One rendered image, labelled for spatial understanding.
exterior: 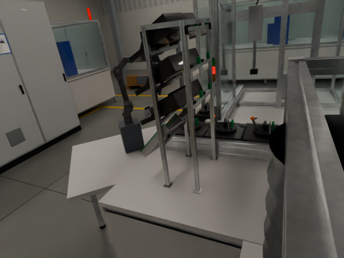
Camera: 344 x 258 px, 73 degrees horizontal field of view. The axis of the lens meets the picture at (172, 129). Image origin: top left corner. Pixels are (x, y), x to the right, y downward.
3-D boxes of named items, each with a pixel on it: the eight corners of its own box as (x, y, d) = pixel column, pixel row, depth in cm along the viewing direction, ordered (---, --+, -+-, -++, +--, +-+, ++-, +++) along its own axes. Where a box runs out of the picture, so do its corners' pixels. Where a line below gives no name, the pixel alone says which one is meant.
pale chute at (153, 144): (145, 157, 131) (140, 151, 131) (158, 147, 141) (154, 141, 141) (169, 130, 112) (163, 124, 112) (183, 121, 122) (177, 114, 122)
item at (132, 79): (126, 89, 738) (124, 77, 722) (140, 83, 802) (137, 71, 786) (159, 89, 686) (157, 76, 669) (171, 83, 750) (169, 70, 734)
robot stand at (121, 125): (123, 145, 177) (117, 121, 169) (141, 141, 181) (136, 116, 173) (126, 153, 165) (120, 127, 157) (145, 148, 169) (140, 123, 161)
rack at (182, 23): (163, 187, 125) (136, 25, 93) (187, 153, 155) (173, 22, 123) (200, 194, 116) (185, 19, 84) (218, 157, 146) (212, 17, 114)
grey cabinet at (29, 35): (28, 145, 418) (-29, 5, 328) (64, 127, 482) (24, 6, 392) (48, 149, 394) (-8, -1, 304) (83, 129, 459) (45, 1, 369)
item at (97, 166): (73, 149, 189) (72, 146, 187) (176, 123, 212) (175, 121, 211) (68, 202, 127) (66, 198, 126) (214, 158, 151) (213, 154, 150)
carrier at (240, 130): (203, 138, 152) (202, 121, 147) (213, 124, 172) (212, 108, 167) (241, 142, 142) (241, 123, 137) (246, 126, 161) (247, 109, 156)
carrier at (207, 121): (169, 135, 162) (167, 119, 157) (182, 122, 182) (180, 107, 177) (202, 138, 152) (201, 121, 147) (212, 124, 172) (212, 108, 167)
